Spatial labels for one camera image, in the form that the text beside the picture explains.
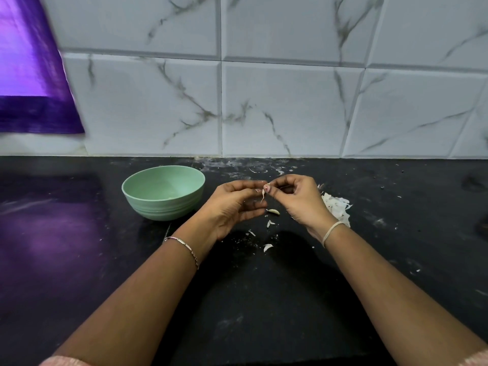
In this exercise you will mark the pink patterned sleeve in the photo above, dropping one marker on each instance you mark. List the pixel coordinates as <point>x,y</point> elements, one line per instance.
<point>476,359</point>
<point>65,360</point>

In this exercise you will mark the person's right forearm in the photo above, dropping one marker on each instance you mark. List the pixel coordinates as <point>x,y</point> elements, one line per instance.
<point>404,305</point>

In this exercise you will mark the purple cloth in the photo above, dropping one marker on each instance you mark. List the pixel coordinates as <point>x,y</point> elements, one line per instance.
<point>34,64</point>

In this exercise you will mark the pink patterned left sleeve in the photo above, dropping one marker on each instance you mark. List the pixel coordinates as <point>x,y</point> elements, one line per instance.
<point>65,360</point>

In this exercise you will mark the mint green bowl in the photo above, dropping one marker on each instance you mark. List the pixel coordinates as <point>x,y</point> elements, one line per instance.
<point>163,191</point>

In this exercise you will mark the pink patterned right sleeve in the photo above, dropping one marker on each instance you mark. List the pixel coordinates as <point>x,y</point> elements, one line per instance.
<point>476,359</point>

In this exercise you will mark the person's right hand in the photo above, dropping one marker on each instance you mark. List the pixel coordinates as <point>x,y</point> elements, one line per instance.
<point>303,200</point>

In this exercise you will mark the person's left forearm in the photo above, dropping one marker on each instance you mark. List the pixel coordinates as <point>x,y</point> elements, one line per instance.
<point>126,308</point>

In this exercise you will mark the small fallen garlic piece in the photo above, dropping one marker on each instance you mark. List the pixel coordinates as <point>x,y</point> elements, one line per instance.
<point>268,247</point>

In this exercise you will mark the white garlic bulb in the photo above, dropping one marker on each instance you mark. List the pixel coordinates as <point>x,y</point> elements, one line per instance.
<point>264,191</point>

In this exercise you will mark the pile of white garlic peels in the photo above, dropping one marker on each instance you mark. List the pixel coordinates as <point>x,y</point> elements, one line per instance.
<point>337,206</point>

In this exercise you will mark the person's left hand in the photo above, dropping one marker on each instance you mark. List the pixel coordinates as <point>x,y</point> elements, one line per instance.
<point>225,206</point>

